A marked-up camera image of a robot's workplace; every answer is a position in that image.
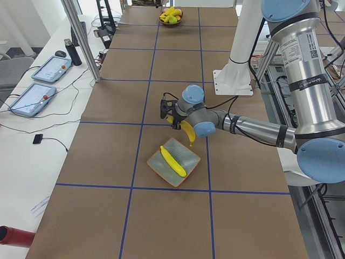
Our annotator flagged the black computer mouse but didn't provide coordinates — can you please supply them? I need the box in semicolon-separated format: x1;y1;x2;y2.
54;50;67;58

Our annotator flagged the grey aluminium frame post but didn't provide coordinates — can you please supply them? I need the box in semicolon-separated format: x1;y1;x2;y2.
61;0;100;83

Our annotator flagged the blue teach pendant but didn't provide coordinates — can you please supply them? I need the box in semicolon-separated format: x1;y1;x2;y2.
8;82;57;118
31;56;72;84

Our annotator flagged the near blue teach pendant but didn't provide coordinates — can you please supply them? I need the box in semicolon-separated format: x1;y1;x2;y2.
8;82;57;118

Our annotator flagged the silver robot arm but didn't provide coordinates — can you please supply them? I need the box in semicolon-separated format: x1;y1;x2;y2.
169;1;344;183

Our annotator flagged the small black phone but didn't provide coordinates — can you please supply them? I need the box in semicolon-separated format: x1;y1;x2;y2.
32;134;43;145

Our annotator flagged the yellow banana with brown marks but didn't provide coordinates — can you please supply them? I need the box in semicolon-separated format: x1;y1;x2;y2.
163;6;182;16

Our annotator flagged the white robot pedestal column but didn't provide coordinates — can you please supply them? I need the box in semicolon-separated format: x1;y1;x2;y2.
217;0;268;92

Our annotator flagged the plain yellow banana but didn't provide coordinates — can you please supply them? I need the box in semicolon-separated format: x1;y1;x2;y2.
160;146;187;178

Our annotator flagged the brown paper table cover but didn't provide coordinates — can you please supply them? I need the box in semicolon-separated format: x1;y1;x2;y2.
27;7;308;258

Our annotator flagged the red cylinder bottle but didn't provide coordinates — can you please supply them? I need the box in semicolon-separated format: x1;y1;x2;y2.
1;226;35;248

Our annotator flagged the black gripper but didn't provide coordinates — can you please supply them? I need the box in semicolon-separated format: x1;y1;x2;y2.
171;113;187;130

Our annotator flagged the yellow banana with brown tip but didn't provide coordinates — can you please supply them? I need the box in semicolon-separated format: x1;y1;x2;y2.
166;115;196;146

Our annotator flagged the black water bottle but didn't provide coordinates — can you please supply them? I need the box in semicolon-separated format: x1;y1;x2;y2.
64;38;82;66

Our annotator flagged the brown woven wicker basket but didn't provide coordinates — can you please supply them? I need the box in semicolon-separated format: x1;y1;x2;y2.
159;12;183;25

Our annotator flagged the grey square plate orange rim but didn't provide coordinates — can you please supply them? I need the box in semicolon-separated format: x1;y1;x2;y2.
147;138;201;187

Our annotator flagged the far blue teach pendant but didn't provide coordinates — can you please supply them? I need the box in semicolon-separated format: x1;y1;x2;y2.
31;56;72;84

